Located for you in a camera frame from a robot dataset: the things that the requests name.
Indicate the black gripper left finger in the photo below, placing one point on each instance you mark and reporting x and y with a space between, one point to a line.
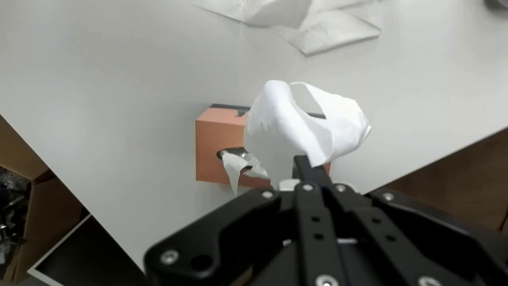
238 239

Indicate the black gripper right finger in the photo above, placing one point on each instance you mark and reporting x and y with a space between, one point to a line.
401 239

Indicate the white tissue sheet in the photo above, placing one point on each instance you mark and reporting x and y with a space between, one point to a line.
274 128

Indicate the white tissue in box slot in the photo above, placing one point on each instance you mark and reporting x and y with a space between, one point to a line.
232 169

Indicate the orange tissue box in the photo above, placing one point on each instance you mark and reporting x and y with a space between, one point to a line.
214 144

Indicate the flat white tissue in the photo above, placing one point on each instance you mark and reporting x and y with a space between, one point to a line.
333 33

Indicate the crumpled white tissue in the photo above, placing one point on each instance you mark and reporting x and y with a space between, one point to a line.
258 10

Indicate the open brown cardboard box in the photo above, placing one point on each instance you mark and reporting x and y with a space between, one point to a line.
36 201

